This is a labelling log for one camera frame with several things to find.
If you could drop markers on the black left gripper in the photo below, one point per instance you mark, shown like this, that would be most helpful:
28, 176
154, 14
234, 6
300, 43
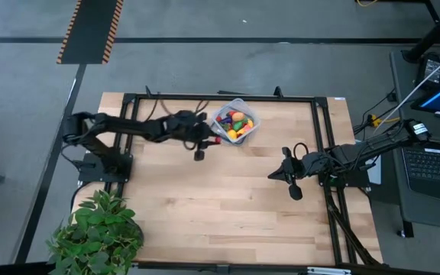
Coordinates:
187, 128

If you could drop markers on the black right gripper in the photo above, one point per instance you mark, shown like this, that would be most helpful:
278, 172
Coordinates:
298, 168

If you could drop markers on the yellow toy lemon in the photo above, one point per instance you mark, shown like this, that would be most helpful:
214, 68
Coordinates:
231, 134

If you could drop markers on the purple toy eggplant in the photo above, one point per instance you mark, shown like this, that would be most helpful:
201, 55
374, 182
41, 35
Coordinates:
225, 120

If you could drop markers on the green toy pea pod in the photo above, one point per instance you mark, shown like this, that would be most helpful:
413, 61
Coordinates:
238, 125

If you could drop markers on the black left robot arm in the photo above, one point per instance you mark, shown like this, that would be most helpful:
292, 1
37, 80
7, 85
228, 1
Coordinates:
128, 128

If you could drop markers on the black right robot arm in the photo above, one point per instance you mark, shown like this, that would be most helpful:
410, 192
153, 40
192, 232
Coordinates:
373, 149

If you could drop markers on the clear plastic tupperware container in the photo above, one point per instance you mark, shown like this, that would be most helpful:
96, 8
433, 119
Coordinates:
253, 114

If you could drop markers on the green leafy plant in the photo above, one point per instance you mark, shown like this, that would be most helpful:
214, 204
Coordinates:
98, 233

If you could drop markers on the grey side desk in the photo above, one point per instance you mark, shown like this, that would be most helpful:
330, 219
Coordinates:
426, 214

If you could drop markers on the black laptop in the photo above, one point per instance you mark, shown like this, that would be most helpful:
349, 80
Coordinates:
437, 172

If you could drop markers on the black mat with hazard stripes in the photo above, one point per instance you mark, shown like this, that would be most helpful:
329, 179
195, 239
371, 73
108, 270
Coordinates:
90, 34

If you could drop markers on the black power adapter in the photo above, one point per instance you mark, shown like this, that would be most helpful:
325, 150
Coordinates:
430, 70

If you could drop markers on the black stand base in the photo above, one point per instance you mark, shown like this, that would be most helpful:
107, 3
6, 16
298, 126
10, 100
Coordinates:
434, 34

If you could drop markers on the black aluminium table frame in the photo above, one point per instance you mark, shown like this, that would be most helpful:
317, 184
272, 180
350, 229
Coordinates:
281, 99

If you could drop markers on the black frame bracket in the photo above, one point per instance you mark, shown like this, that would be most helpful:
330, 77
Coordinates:
149, 92
278, 92

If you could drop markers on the silver aluminium extrusion post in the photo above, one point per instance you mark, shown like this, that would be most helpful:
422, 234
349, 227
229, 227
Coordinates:
329, 271

